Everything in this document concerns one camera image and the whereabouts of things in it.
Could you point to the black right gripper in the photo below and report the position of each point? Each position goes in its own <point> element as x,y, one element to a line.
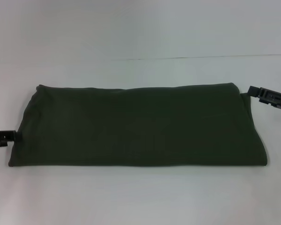
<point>275,98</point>

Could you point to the dark green FREE t-shirt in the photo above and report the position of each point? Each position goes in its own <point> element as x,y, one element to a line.
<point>131,129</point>

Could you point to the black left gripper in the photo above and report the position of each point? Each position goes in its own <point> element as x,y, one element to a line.
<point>1,138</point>

